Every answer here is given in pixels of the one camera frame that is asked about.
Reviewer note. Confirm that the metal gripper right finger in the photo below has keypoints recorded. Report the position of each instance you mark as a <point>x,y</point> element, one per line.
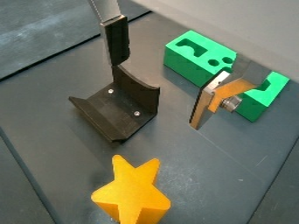
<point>222,90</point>

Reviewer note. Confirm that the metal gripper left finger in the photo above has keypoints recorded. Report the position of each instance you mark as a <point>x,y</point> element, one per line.
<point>114,29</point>

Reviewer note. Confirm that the green shape sorting board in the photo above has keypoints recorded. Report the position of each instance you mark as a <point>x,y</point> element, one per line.
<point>197,58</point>

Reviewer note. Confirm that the black curved holder stand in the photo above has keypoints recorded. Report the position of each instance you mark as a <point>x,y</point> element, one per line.
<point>122,107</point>

